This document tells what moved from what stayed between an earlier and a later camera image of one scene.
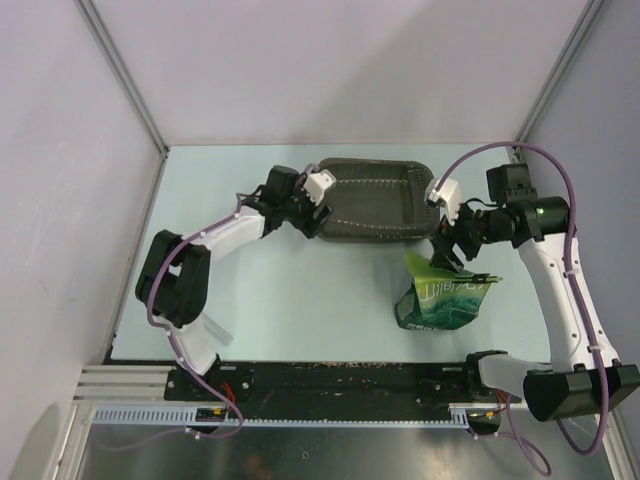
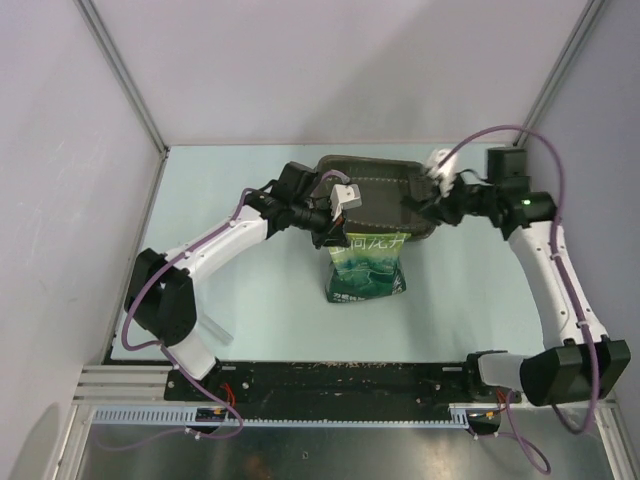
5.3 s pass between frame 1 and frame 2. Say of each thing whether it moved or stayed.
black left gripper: moved
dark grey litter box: stayed
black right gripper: moved
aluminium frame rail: stayed
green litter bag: moved
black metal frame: stayed
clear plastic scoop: stayed
